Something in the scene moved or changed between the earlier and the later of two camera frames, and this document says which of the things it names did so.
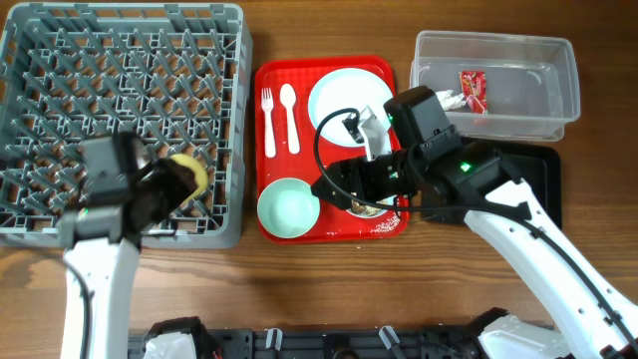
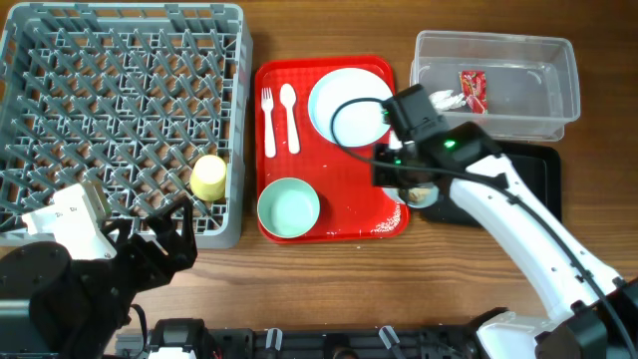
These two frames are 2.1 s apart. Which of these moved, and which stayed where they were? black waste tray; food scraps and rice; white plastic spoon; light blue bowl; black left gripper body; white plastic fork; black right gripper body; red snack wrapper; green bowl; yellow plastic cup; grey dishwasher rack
Moved: black right gripper body; yellow plastic cup; light blue bowl; black left gripper body; food scraps and rice
Stayed: white plastic spoon; grey dishwasher rack; red snack wrapper; green bowl; black waste tray; white plastic fork
